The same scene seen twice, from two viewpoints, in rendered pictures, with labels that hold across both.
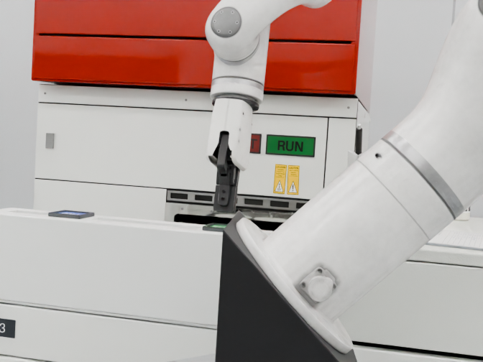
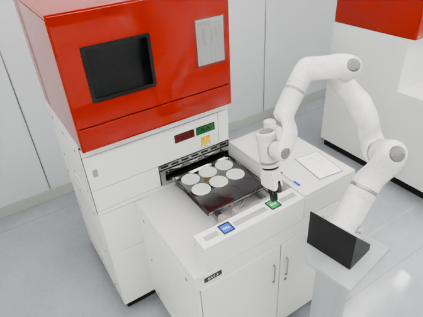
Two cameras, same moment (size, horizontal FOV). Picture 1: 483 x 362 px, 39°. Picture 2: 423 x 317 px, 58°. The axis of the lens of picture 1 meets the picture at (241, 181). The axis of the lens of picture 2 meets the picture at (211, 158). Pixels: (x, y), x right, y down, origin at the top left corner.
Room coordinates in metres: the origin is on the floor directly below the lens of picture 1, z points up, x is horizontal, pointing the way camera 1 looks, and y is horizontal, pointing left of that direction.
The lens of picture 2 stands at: (0.28, 1.13, 2.12)
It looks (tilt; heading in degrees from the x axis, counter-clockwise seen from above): 34 degrees down; 317
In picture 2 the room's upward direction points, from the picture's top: 4 degrees counter-clockwise
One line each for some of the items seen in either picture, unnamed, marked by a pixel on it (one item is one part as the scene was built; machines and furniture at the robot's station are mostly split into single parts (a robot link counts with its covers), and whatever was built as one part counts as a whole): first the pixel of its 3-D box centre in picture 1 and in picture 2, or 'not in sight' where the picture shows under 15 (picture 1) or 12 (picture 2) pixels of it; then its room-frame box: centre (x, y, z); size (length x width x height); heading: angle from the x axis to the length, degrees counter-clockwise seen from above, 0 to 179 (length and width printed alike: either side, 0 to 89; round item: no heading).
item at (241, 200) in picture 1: (254, 202); (194, 155); (1.65, -0.03, 0.96); 0.44 x 0.01 x 0.02; 77
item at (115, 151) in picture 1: (186, 172); (163, 156); (1.69, 0.14, 1.02); 0.82 x 0.03 x 0.40; 77
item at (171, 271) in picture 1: (145, 266); (251, 227); (1.09, 0.15, 0.89); 0.55 x 0.09 x 0.14; 77
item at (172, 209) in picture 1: (251, 228); (196, 165); (1.64, -0.03, 0.89); 0.44 x 0.02 x 0.10; 77
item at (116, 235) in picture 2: not in sight; (152, 209); (2.03, 0.06, 0.41); 0.82 x 0.71 x 0.82; 77
